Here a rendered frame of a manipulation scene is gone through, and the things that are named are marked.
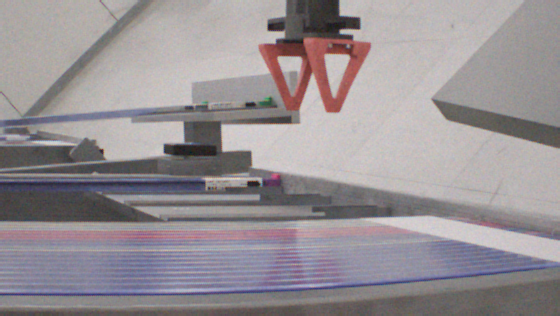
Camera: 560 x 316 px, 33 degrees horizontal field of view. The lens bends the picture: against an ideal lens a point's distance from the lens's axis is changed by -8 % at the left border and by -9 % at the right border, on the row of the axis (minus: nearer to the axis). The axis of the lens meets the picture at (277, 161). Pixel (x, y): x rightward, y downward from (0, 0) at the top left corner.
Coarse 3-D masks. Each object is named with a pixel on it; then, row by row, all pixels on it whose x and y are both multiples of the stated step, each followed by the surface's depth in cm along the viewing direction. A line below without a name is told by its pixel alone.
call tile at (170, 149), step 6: (168, 144) 111; (168, 150) 111; (174, 150) 109; (180, 150) 110; (186, 150) 110; (192, 150) 110; (198, 150) 110; (204, 150) 111; (210, 150) 111; (216, 150) 111
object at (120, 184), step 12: (0, 180) 93; (12, 180) 93; (24, 180) 94; (36, 180) 94; (48, 180) 95; (60, 180) 95; (72, 180) 96; (84, 180) 96; (96, 180) 97; (108, 180) 97; (120, 180) 98; (132, 180) 98; (144, 180) 99; (156, 180) 99; (168, 180) 100; (180, 180) 100; (192, 180) 101; (204, 180) 101; (264, 180) 104; (276, 180) 104
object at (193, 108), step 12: (144, 108) 121; (156, 108) 122; (168, 108) 122; (180, 108) 123; (192, 108) 124; (204, 108) 124; (0, 120) 113; (12, 120) 114; (24, 120) 114; (36, 120) 115; (48, 120) 116; (60, 120) 116; (72, 120) 117; (84, 120) 118; (96, 120) 118
